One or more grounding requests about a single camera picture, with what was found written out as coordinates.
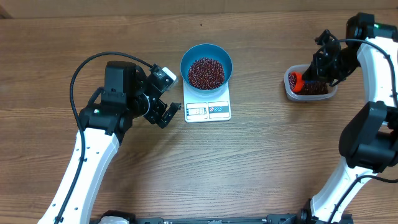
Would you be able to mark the blue plastic bowl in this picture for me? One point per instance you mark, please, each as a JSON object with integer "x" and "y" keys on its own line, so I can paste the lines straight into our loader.
{"x": 209, "y": 51}

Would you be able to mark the red beans in bowl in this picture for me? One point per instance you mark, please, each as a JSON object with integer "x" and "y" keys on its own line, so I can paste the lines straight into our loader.
{"x": 206, "y": 74}

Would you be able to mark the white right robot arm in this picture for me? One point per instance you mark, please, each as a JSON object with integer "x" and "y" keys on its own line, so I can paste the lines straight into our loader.
{"x": 368, "y": 144}

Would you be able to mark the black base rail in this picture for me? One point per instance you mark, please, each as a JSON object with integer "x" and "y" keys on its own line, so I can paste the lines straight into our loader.
{"x": 113, "y": 216}

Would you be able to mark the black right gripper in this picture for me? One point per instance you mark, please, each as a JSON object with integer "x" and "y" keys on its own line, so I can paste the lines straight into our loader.
{"x": 320, "y": 60}

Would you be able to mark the white digital kitchen scale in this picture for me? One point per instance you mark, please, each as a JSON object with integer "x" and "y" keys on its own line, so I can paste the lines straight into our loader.
{"x": 200, "y": 106}

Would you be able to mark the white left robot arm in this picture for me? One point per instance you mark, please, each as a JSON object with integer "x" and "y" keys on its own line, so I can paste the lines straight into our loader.
{"x": 127, "y": 93}

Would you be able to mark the clear plastic bean container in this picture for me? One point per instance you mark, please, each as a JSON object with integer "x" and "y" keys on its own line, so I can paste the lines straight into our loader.
{"x": 294, "y": 97}

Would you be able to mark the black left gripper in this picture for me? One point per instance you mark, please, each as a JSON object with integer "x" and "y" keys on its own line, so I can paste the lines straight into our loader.
{"x": 155, "y": 117}

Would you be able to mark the red measuring scoop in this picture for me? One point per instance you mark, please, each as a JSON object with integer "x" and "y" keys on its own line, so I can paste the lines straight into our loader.
{"x": 297, "y": 83}

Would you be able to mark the red adzuki beans in container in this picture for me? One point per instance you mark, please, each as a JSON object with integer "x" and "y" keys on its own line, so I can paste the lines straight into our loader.
{"x": 316, "y": 88}

